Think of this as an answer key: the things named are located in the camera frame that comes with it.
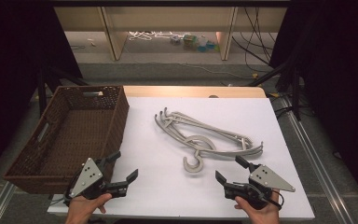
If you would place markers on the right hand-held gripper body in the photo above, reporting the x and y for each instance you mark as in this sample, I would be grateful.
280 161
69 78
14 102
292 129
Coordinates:
267 179

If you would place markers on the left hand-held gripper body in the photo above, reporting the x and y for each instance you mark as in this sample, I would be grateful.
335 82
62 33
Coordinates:
87 177

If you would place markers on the brown wicker basket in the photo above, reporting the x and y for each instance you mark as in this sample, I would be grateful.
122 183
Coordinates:
84 130

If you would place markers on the person's left hand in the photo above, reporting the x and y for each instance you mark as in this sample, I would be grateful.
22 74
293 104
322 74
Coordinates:
84 210

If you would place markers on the person's right hand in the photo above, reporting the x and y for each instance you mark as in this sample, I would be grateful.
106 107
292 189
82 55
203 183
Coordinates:
264 216

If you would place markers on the white table sheet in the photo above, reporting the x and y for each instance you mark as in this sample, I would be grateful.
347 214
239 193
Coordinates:
167 189

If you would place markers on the dark curtain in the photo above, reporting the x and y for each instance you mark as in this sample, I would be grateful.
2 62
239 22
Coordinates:
338 77
15 62

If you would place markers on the colourful toys on floor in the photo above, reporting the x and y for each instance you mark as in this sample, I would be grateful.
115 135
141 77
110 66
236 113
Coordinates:
195 42

